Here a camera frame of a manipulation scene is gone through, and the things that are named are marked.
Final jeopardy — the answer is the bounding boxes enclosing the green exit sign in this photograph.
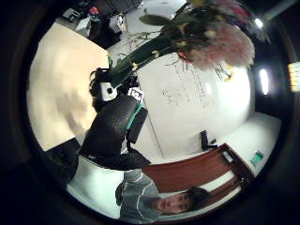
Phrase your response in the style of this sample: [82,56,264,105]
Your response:
[250,150,265,168]

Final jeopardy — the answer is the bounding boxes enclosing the black wall device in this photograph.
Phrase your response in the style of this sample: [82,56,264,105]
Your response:
[200,129,219,152]

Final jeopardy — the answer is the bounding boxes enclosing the white marker cube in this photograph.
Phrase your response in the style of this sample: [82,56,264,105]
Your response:
[127,86,145,104]

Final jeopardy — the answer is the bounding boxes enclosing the white box on desk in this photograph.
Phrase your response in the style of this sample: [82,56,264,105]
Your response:
[74,16,94,32]

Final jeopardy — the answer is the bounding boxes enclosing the black wrist tracker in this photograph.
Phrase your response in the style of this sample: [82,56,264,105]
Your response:
[126,107,149,145]

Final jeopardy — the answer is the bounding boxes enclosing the round ceiling lamp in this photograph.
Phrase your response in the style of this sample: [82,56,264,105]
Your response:
[253,17,264,30]

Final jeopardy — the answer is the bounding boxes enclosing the pink and yellow flower bouquet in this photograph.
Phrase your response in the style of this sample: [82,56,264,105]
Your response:
[107,0,270,89]

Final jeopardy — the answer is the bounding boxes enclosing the grey desk device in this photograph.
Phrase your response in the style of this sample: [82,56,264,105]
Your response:
[61,7,83,23]

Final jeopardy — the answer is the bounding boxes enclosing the red and black desk item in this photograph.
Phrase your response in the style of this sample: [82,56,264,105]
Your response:
[88,6,101,17]

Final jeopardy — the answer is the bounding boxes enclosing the bright window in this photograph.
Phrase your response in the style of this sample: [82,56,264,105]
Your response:
[288,62,300,93]

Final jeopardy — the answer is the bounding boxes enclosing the the person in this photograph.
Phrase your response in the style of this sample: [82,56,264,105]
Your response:
[114,168,214,225]

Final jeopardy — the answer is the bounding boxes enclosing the green glove cable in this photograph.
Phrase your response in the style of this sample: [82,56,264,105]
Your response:
[125,102,145,130]

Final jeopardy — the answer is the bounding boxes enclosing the long ceiling lamp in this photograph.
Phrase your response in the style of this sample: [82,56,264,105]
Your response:
[258,67,270,96]

